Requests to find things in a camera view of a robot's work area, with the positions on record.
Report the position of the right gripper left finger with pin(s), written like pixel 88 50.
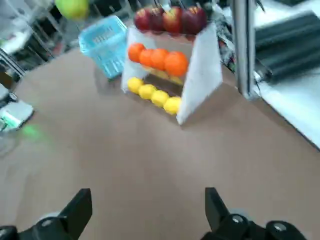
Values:
pixel 72 215

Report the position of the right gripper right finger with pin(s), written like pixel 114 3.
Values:
pixel 220 217

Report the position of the yellow-green apple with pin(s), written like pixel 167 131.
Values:
pixel 72 8

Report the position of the clear acrylic tiered fruit shelf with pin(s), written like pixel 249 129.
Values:
pixel 202 75

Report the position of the light blue plastic basket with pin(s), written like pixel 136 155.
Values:
pixel 105 45

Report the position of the red apple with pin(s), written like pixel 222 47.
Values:
pixel 157 20
pixel 172 20
pixel 142 19
pixel 193 21

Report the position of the yellow lemon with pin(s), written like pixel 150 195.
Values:
pixel 172 105
pixel 160 98
pixel 147 92
pixel 135 85

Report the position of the orange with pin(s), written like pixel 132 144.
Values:
pixel 146 58
pixel 176 63
pixel 160 58
pixel 135 52

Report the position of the black power supply box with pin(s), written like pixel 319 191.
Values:
pixel 295 67
pixel 287 32

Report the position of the aluminium frame post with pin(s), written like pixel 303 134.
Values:
pixel 243 50

